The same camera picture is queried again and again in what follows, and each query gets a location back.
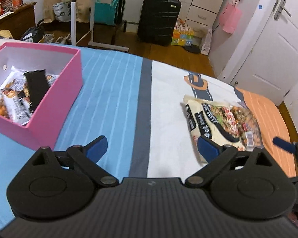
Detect black snack bar wrapper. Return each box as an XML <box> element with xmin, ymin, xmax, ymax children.
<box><xmin>25</xmin><ymin>69</ymin><xmax>49</xmax><ymax>113</ymax></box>

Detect colourful gift bag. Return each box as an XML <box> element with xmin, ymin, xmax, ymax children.
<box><xmin>171</xmin><ymin>18</ymin><xmax>194</xmax><ymax>46</ymax></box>

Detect sneakers on floor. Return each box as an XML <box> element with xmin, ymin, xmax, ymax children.
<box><xmin>43</xmin><ymin>33</ymin><xmax>71</xmax><ymax>45</ymax></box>

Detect silver door handle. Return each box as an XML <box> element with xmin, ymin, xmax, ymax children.
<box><xmin>273</xmin><ymin>0</ymin><xmax>292</xmax><ymax>21</ymax></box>

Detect teal tote bag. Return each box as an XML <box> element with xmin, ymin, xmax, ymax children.
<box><xmin>94</xmin><ymin>0</ymin><xmax>119</xmax><ymax>25</ymax></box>

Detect black suitcase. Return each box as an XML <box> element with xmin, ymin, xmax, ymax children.
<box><xmin>137</xmin><ymin>0</ymin><xmax>181</xmax><ymax>46</ymax></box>

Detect white wardrobe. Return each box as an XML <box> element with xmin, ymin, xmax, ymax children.
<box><xmin>121</xmin><ymin>0</ymin><xmax>231</xmax><ymax>34</ymax></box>

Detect white door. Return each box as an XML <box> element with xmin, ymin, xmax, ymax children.
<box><xmin>231</xmin><ymin>0</ymin><xmax>298</xmax><ymax>105</ymax></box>

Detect clear bag of coated nuts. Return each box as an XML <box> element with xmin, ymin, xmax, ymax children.
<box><xmin>230</xmin><ymin>106</ymin><xmax>264</xmax><ymax>152</ymax></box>

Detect wooden nightstand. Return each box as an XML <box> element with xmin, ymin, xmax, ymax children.
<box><xmin>0</xmin><ymin>2</ymin><xmax>36</xmax><ymax>40</ymax></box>

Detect white noodle snack bag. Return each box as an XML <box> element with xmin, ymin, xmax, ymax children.
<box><xmin>183</xmin><ymin>95</ymin><xmax>246</xmax><ymax>151</ymax></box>

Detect pink storage box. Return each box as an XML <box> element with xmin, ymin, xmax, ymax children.
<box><xmin>0</xmin><ymin>41</ymin><xmax>83</xmax><ymax>150</ymax></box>

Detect pink hanging bag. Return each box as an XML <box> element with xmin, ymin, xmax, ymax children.
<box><xmin>219</xmin><ymin>3</ymin><xmax>242</xmax><ymax>34</ymax></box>

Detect brown paper bag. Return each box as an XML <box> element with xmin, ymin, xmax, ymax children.
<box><xmin>43</xmin><ymin>0</ymin><xmax>61</xmax><ymax>23</ymax></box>

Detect small white snack packet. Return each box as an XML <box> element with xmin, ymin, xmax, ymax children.
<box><xmin>5</xmin><ymin>66</ymin><xmax>28</xmax><ymax>92</ymax></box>

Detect white paper bag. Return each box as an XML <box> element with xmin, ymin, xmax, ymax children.
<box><xmin>199</xmin><ymin>26</ymin><xmax>213</xmax><ymax>55</ymax></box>

